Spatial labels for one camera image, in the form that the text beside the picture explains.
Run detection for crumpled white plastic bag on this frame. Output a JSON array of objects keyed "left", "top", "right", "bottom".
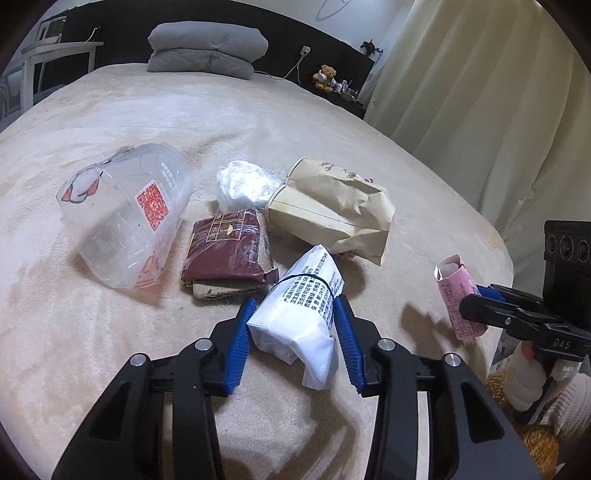
[{"left": 215, "top": 160, "right": 282, "bottom": 215}]

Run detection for white desk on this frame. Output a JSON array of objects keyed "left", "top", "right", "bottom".
[{"left": 0, "top": 41, "right": 105, "bottom": 121}]

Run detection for white charger with cable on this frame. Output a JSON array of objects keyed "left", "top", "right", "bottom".
[{"left": 252, "top": 45, "right": 311, "bottom": 83}]

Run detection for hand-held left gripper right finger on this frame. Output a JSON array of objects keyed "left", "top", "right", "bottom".
[{"left": 333, "top": 295, "right": 541, "bottom": 480}]

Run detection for cream curtain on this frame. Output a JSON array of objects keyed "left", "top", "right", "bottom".
[{"left": 365, "top": 0, "right": 591, "bottom": 296}]

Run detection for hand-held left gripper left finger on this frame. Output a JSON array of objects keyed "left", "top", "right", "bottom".
[{"left": 51, "top": 298, "right": 257, "bottom": 480}]

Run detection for fluffy brown pajamas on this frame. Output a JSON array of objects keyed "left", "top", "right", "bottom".
[{"left": 487, "top": 369, "right": 559, "bottom": 480}]

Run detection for folded grey quilt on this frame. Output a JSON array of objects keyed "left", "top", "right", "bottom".
[{"left": 147, "top": 22, "right": 269, "bottom": 80}]

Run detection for white printed plastic packet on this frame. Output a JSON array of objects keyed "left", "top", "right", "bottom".
[{"left": 247, "top": 244, "right": 345, "bottom": 389}]

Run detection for black headboard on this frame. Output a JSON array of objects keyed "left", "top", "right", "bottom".
[{"left": 76, "top": 0, "right": 375, "bottom": 121}]

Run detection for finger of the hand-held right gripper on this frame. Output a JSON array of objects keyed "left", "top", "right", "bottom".
[
  {"left": 477, "top": 283, "right": 548, "bottom": 309},
  {"left": 459, "top": 294, "right": 561, "bottom": 337}
]

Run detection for clear plastic container red print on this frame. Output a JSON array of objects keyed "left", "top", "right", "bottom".
[{"left": 56, "top": 143, "right": 194, "bottom": 289}]

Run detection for pink paper packet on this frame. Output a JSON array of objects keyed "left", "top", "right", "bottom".
[{"left": 433, "top": 253, "right": 490, "bottom": 342}]

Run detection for brown teddy bear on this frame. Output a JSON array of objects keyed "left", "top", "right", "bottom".
[{"left": 313, "top": 65, "right": 338, "bottom": 90}]

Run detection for person's right hand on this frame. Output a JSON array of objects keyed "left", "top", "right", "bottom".
[{"left": 505, "top": 344, "right": 550, "bottom": 413}]

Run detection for cream fleece blanket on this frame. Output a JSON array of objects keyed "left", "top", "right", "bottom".
[{"left": 0, "top": 62, "right": 515, "bottom": 480}]

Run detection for white chair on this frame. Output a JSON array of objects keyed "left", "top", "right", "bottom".
[{"left": 34, "top": 16, "right": 68, "bottom": 44}]

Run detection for brown paper bag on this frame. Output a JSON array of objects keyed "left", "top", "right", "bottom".
[{"left": 265, "top": 158, "right": 397, "bottom": 267}]

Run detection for dark red snack packet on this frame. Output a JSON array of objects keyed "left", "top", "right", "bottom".
[{"left": 179, "top": 209, "right": 280, "bottom": 301}]

